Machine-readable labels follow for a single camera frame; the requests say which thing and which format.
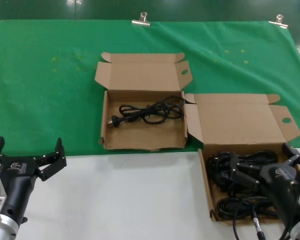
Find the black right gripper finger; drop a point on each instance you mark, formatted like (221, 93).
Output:
(297, 160)
(247, 175)

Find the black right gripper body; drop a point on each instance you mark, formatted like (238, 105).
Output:
(282, 185)

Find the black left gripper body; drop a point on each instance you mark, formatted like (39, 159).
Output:
(17, 180)

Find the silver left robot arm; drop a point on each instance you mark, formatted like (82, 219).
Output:
(2, 228)

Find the open brown cardboard box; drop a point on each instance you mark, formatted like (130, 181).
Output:
(240, 120)
(140, 137)

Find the green table cloth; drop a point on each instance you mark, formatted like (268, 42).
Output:
(40, 100)

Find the silver metal binder clip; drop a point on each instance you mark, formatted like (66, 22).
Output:
(278, 23)
(141, 22)

